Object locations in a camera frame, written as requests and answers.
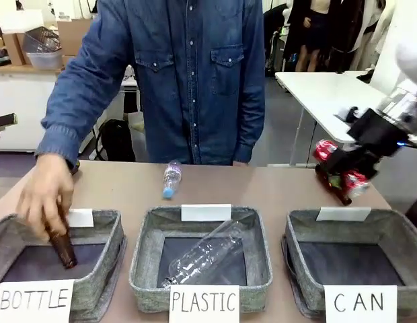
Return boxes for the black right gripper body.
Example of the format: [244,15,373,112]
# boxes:
[346,108,412,159]

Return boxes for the crushed red drink can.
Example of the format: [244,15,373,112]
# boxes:
[312,139,371,200]

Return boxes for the brown glass bottle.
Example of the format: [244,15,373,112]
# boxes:
[315,166,352,207]
[44,196,78,270]

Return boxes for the person's left forearm denim sleeve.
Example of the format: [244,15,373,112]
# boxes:
[233,83,266,164]

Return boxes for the person's right forearm denim sleeve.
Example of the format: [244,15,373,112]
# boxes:
[34,43,110,168]

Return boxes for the grey fabric basket can sign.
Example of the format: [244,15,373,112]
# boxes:
[281,209,417,320]

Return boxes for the white paper sign CAN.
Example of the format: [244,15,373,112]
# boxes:
[323,285,398,323]

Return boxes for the grey fabric basket bottle sign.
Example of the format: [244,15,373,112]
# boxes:
[0,209,128,323]

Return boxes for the grey fabric basket plastic sign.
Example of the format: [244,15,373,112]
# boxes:
[128,203,274,314]

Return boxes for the person's right hand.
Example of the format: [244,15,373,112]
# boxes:
[18,155,75,244]

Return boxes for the white low cabinet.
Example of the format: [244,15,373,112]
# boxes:
[0,64,59,153]

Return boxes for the blank white card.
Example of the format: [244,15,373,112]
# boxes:
[315,206,372,222]
[67,208,95,229]
[180,203,233,223]

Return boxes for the small cardboard box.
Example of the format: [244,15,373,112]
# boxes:
[2,32,29,67]

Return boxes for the clear plastic storage bin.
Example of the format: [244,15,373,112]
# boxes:
[26,49,64,70]

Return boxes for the white side table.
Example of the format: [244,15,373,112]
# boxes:
[274,69,417,167]

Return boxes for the hanging dark coat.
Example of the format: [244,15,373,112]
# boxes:
[329,0,387,73]

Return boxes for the large cardboard box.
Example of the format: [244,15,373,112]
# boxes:
[56,18,93,57]

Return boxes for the black backpack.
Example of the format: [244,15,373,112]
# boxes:
[93,118,137,163]

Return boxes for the person in black skirt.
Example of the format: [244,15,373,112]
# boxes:
[284,0,332,73]

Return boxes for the person's torso denim shirt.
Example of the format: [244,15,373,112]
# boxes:
[83,0,266,166]

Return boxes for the large clear plastic bottle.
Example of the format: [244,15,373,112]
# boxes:
[161,220,245,289]

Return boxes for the small plastic bottle blue cap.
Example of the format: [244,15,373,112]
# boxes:
[161,159,183,200]

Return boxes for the white paper sign BOTTLE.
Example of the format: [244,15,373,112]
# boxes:
[0,279,75,323]

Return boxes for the white paper sign PLASTIC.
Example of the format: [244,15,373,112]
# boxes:
[168,285,241,323]

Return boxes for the dark wire basket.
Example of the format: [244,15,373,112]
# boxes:
[21,26,63,54]

